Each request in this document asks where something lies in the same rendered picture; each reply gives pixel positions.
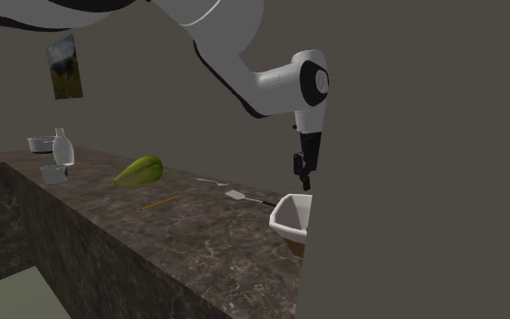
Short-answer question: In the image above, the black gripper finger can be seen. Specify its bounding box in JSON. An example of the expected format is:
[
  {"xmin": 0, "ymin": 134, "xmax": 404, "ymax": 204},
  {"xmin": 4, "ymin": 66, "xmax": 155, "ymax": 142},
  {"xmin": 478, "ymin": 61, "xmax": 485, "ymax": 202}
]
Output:
[{"xmin": 293, "ymin": 151, "xmax": 313, "ymax": 192}]

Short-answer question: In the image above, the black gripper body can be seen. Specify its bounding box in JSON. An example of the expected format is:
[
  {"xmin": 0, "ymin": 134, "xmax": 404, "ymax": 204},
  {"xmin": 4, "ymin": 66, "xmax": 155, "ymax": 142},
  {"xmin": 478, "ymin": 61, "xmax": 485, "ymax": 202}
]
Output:
[{"xmin": 299, "ymin": 130, "xmax": 323, "ymax": 174}]

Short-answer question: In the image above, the white bowl with brown base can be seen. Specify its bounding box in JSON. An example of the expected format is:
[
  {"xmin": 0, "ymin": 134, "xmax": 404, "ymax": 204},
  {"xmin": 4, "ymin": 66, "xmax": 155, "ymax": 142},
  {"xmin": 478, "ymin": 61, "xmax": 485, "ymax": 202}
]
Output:
[{"xmin": 268, "ymin": 192, "xmax": 313, "ymax": 258}]

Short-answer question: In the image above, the silver spoon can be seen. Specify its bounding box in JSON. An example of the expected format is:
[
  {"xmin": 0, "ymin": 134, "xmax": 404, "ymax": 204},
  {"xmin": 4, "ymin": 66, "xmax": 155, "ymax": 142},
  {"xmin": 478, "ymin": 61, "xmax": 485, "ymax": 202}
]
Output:
[{"xmin": 195, "ymin": 177, "xmax": 232, "ymax": 188}]

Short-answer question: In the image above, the yellow pencil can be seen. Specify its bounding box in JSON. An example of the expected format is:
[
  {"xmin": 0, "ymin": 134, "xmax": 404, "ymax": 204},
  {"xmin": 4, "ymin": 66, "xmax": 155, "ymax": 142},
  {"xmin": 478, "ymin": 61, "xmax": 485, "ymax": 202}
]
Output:
[{"xmin": 140, "ymin": 194, "xmax": 182, "ymax": 212}]

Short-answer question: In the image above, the green papaya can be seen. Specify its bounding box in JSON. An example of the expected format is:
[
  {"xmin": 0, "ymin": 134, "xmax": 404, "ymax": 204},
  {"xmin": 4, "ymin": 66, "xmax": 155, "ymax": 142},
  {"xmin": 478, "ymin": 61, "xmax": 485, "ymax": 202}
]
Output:
[{"xmin": 111, "ymin": 154, "xmax": 165, "ymax": 189}]

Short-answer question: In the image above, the white bottle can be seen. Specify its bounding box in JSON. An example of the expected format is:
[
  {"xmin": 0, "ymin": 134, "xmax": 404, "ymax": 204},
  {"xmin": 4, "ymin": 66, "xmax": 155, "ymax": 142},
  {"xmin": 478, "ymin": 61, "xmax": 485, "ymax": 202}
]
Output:
[{"xmin": 52, "ymin": 127, "xmax": 76, "ymax": 168}]

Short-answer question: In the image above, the white cup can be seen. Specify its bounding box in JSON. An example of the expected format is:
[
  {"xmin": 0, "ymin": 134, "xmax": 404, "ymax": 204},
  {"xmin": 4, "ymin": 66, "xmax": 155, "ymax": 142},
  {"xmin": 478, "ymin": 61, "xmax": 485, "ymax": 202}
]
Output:
[{"xmin": 39, "ymin": 164, "xmax": 69, "ymax": 186}]

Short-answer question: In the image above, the white pot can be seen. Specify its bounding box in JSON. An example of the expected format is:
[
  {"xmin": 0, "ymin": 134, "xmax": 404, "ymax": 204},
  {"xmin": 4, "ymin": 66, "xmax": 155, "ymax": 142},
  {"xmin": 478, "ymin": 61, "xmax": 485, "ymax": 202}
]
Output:
[{"xmin": 26, "ymin": 135, "xmax": 57, "ymax": 155}]

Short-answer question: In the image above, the grey spatula with black handle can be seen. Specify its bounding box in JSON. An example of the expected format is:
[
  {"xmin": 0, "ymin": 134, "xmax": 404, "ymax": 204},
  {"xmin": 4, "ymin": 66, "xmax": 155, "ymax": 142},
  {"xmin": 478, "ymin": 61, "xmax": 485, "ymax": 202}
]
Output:
[{"xmin": 224, "ymin": 188, "xmax": 278, "ymax": 208}]

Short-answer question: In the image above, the landscape wall picture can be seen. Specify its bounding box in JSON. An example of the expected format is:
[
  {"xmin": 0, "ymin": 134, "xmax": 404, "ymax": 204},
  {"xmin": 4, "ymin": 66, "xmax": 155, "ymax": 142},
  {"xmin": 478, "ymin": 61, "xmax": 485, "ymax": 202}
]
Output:
[{"xmin": 46, "ymin": 34, "xmax": 84, "ymax": 101}]

